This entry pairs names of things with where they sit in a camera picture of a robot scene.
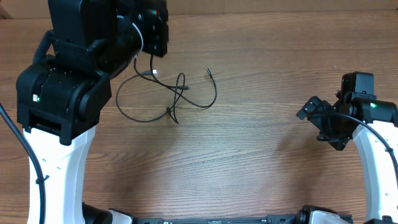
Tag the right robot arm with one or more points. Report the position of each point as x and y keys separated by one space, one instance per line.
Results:
x=371 y=124

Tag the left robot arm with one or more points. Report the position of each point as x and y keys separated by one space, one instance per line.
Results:
x=61 y=95

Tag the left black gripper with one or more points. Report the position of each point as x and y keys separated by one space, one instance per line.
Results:
x=157 y=28

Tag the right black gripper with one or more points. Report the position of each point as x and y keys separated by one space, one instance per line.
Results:
x=319 y=116

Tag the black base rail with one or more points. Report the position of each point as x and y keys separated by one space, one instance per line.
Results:
x=217 y=220

